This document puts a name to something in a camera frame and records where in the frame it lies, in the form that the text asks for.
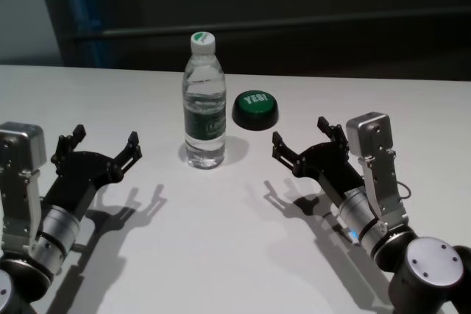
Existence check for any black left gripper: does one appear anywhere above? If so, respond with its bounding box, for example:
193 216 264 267
42 124 143 220

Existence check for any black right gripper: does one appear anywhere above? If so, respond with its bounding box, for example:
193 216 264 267
272 116 366 205

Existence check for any clear water bottle green label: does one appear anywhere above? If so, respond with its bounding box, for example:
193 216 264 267
183 31 227 170

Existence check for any green YES button black base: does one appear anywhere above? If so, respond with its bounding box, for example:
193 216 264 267
231 89 280 132

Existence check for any grey metal handrail bar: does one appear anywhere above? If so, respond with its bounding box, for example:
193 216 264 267
73 14 471 41

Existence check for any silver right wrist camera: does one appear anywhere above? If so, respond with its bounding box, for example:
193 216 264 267
345 111 409 227

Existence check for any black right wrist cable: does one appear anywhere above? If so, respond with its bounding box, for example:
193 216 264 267
394 180 414 201

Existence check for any blue window frame strip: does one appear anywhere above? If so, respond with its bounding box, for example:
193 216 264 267
69 0 108 68

